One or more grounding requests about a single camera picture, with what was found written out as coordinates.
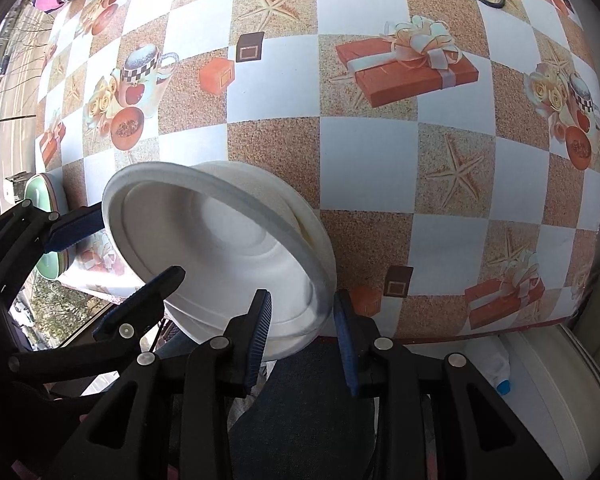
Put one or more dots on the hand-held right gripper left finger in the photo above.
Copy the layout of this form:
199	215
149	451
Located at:
257	340

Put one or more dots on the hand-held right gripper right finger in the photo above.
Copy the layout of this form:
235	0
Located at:
347	345

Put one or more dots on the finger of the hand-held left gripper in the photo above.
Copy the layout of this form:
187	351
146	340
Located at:
75	230
140	300

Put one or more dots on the white foam bowl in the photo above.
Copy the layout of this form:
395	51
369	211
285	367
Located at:
290	345
205	240

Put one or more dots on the green plate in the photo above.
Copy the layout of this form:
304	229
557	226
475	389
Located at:
40	187

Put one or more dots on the dark cloth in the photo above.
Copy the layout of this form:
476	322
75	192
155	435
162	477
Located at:
300	410

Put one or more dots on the white bottle with blue cap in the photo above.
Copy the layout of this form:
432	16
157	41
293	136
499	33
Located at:
497	365

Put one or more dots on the printed checkered tablecloth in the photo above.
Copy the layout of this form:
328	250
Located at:
370	160

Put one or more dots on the white cabinet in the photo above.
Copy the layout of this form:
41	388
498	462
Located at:
545	400

